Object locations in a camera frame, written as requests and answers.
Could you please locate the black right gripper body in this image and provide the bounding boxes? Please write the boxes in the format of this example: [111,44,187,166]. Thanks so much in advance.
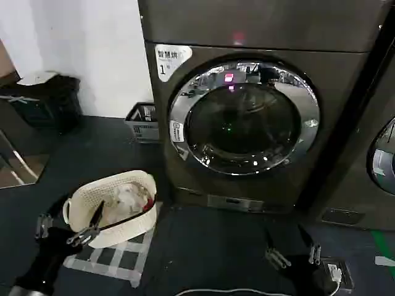
[282,254,336,296]

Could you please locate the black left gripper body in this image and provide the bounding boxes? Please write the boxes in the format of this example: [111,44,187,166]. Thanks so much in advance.
[17,226,83,291]

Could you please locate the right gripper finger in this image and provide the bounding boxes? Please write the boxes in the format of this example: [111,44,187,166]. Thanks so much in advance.
[297,224,322,265]
[264,228,293,269]

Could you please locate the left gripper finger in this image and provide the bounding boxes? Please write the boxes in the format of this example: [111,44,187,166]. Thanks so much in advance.
[34,197,73,241]
[66,200,106,247]

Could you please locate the black floor socket box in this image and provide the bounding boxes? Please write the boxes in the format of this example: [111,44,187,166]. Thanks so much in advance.
[317,258,355,288]

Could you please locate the white perforated laundry basket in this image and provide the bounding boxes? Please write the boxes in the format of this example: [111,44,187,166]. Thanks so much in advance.
[62,169,158,249]

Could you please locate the grey checkered floor mat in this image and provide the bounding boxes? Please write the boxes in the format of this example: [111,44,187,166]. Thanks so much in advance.
[63,226,155,282]

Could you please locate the white cloth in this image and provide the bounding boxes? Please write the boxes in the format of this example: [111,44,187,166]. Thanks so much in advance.
[106,183,155,216]

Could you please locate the green floor tape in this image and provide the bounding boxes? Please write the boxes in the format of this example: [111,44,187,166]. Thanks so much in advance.
[369,228,395,266]

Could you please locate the grey dryer with dark door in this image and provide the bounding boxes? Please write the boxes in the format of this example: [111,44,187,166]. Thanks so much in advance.
[308,0,395,232]

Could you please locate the dark round dryer door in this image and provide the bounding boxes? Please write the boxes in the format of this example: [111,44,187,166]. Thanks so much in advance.
[366,117,395,195]

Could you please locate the grey plastic crate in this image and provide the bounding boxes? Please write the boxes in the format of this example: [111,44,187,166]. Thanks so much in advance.
[124,101,160,144]

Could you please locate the black bin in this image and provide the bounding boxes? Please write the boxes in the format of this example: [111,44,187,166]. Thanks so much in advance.
[0,70,83,134]

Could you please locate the round glass dryer door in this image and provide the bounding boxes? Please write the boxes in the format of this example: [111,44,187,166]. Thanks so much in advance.
[168,58,320,176]

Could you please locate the grey front-load dryer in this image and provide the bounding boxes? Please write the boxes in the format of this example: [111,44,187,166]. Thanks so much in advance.
[137,0,393,216]

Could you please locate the white cable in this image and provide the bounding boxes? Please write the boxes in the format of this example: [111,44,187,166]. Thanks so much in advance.
[181,267,344,296]

